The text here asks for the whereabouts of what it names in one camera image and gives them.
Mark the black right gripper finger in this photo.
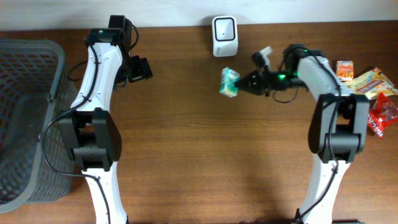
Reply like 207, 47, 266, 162
234, 70, 263, 86
234, 82, 264, 95

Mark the green small box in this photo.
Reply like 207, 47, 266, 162
219, 67, 240, 98

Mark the orange small box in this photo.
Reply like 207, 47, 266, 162
336, 60, 354, 82

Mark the yellow chips bag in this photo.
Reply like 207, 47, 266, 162
344, 67, 397, 100

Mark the red snack bag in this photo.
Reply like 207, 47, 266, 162
368, 93, 397, 139

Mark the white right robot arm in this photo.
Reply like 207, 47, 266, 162
234, 44, 369, 223

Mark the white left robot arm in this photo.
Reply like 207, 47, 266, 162
57, 15, 153, 223

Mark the white barcode scanner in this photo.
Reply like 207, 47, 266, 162
211, 16, 239, 57

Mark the grey plastic basket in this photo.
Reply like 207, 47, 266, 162
1, 39, 77, 213

